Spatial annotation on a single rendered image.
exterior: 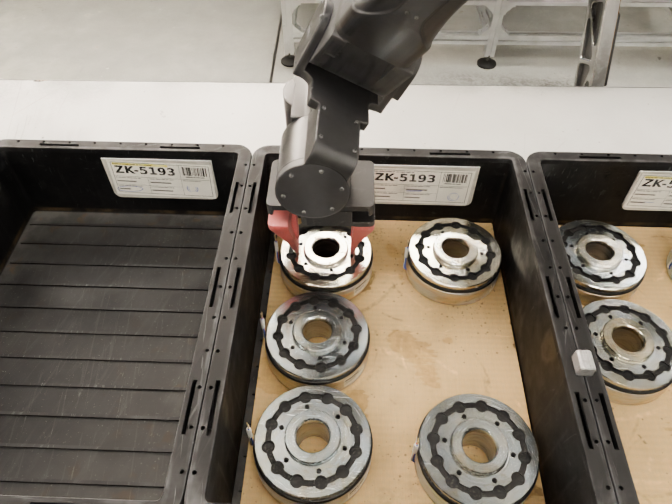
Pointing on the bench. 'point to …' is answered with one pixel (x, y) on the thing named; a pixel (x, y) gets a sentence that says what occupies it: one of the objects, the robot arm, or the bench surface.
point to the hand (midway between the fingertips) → (324, 243)
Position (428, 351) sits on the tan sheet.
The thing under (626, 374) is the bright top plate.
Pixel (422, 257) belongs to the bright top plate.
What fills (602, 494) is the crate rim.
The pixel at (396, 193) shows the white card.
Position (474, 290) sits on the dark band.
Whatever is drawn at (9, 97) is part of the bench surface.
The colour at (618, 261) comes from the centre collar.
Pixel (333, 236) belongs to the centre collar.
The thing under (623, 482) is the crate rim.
